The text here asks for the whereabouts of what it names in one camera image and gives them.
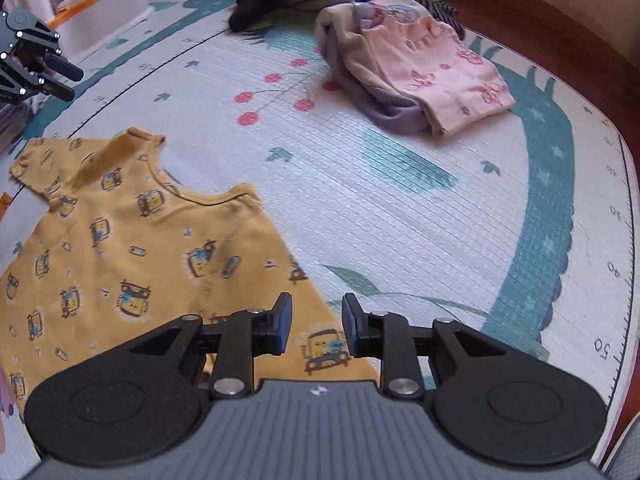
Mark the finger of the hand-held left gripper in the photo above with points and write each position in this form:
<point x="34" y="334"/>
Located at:
<point x="52" y="91"/>
<point x="62" y="66"/>

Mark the purple garment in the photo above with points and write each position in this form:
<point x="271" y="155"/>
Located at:
<point x="395" y="112"/>

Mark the yellow printed shirt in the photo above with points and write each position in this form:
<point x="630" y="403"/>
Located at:
<point x="150" y="240"/>

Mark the small white cup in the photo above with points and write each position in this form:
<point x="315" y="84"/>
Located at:
<point x="47" y="2"/>

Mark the orange paper tag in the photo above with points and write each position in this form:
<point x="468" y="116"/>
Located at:
<point x="4" y="205"/>

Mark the white container orange rim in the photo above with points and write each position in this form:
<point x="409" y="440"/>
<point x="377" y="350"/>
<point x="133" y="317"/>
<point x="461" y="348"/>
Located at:
<point x="110" y="15"/>

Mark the printed play mat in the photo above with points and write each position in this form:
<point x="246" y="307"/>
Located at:
<point x="400" y="210"/>

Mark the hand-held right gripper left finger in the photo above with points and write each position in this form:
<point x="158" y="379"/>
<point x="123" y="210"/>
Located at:
<point x="284" y="325"/>

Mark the pink printed garment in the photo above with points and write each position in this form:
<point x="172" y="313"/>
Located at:
<point x="450" y="70"/>

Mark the dark striped garment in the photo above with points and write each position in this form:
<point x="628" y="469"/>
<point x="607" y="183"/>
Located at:
<point x="447" y="15"/>

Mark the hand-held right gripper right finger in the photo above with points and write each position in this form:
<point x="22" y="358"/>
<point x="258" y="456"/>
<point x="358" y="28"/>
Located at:
<point x="350" y="327"/>

